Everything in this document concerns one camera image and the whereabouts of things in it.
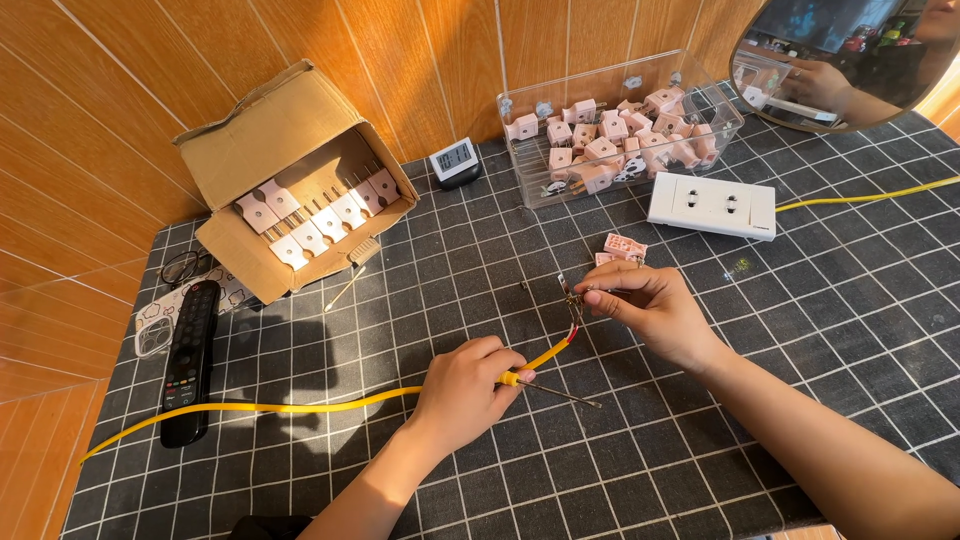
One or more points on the black remote control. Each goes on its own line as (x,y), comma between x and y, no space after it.
(187,367)

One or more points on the metal plug prongs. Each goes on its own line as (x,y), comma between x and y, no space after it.
(562,285)

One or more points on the person's black clothing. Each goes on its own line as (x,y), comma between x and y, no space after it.
(270,527)

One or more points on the clear plastic box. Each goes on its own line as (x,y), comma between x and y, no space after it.
(525,187)

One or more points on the small wooden brush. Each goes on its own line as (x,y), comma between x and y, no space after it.
(364,251)

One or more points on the pile of pink plugs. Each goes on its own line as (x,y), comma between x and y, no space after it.
(611,131)

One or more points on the pink plug shell half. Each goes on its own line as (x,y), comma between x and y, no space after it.
(625,245)
(602,259)

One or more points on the white digital clock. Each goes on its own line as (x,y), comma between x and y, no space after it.
(454,161)

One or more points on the patterned clear phone case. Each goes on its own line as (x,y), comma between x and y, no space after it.
(154,334)

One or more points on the black-framed eyeglasses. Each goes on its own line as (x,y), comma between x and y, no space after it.
(176,268)

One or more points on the white double wall socket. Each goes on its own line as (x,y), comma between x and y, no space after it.
(712,206)

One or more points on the row of pale pink plugs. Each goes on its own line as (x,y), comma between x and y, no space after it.
(326,221)

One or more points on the oval mirror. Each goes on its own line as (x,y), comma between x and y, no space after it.
(840,60)

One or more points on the black grid tablecloth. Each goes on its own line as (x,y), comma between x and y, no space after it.
(675,450)

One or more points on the person's left hand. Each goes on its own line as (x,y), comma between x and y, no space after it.
(457,397)

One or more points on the person's right hand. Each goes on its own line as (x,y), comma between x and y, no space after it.
(660,315)

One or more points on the brown cardboard box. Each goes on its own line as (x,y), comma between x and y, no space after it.
(247,142)

